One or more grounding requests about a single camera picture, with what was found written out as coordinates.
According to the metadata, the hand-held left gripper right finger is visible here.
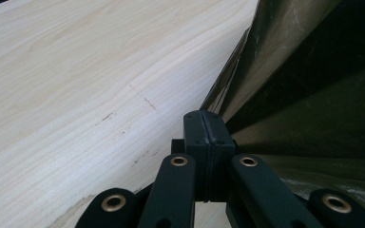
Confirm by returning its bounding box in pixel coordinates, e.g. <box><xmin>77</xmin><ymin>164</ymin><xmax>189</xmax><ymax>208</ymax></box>
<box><xmin>202</xmin><ymin>109</ymin><xmax>238</xmax><ymax>202</ymax></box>

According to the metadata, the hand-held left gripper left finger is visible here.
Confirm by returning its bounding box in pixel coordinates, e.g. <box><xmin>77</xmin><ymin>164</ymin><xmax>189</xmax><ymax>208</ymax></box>
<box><xmin>182</xmin><ymin>109</ymin><xmax>211</xmax><ymax>202</ymax></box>

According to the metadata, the black plastic garbage bag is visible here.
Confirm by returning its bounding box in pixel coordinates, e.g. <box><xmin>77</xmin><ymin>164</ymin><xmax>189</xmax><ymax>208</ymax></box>
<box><xmin>199</xmin><ymin>0</ymin><xmax>365</xmax><ymax>222</ymax></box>

